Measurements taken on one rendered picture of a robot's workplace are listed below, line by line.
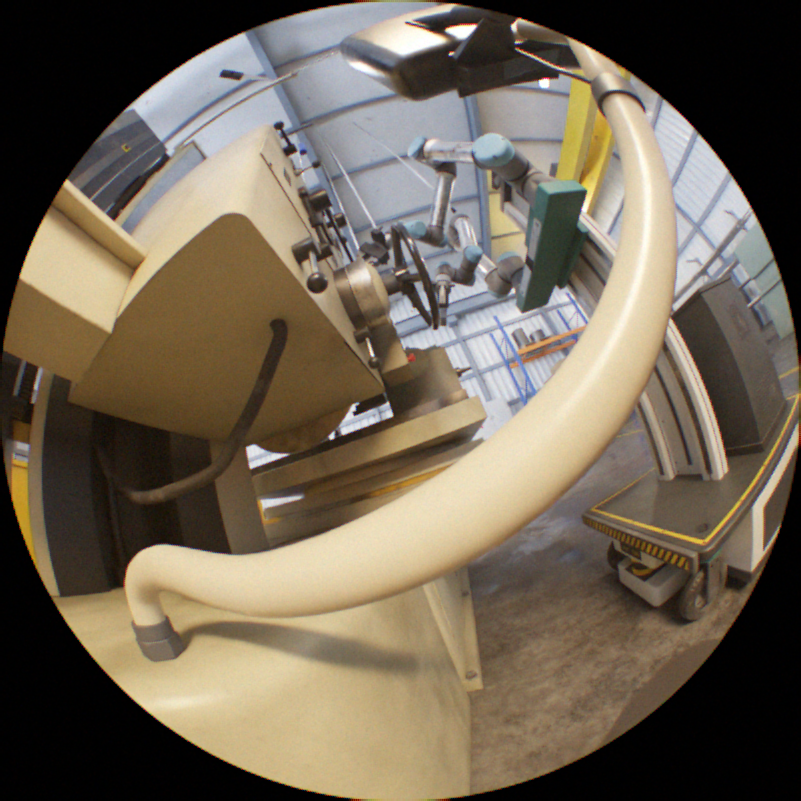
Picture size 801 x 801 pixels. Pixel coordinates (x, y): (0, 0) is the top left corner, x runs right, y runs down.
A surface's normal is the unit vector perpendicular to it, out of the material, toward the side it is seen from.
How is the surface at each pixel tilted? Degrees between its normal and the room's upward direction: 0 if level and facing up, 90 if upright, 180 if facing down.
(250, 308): 180
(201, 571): 55
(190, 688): 36
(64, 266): 90
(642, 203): 68
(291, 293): 180
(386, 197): 169
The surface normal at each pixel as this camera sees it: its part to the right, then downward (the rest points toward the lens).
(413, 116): 0.28, 0.83
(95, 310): 0.93, -0.36
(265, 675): 0.51, -0.85
